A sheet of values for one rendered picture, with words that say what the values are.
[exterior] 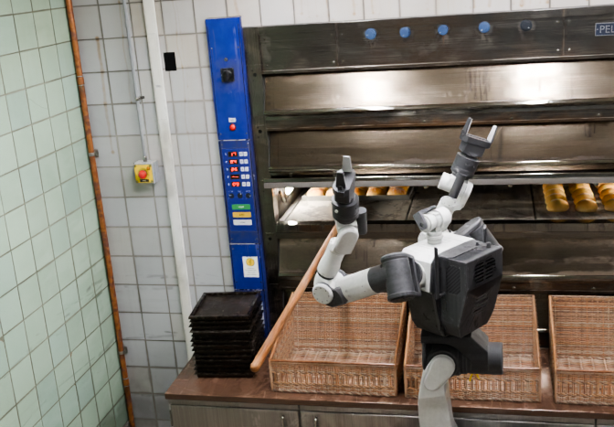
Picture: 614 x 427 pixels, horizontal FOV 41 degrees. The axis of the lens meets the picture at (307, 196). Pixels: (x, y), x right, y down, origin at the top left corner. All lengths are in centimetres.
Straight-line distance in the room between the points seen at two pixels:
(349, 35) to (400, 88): 32
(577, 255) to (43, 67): 249
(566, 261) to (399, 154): 87
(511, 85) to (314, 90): 85
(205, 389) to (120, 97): 141
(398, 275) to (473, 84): 121
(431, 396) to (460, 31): 153
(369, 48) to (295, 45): 33
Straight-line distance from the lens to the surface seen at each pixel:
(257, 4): 374
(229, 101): 379
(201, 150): 392
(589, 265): 385
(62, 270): 393
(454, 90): 364
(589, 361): 389
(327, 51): 370
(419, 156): 369
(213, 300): 393
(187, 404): 381
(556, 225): 379
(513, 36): 362
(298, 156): 379
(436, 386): 301
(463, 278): 273
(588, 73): 366
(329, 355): 394
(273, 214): 390
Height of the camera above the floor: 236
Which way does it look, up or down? 16 degrees down
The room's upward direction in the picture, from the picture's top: 5 degrees counter-clockwise
